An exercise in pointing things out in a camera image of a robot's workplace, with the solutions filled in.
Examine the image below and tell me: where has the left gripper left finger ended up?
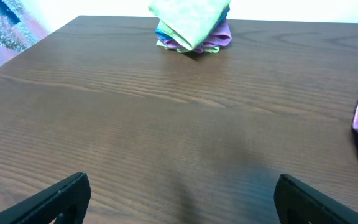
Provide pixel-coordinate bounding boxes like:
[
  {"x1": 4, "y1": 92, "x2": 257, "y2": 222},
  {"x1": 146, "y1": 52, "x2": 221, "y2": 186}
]
[{"x1": 0, "y1": 172, "x2": 91, "y2": 224}]

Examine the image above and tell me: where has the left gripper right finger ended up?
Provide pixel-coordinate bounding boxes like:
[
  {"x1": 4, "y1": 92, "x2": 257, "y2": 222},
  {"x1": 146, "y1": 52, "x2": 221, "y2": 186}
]
[{"x1": 273, "y1": 174, "x2": 358, "y2": 224}]

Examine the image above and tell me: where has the folded purple cloth in stack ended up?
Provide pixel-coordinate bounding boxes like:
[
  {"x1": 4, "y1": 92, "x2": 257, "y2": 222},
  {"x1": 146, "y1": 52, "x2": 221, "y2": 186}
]
[{"x1": 158, "y1": 19, "x2": 232, "y2": 52}]

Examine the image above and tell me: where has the folded green cloth on top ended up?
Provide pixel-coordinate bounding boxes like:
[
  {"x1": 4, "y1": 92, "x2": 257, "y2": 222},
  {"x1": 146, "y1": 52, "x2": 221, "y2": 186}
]
[{"x1": 148, "y1": 0, "x2": 231, "y2": 51}]

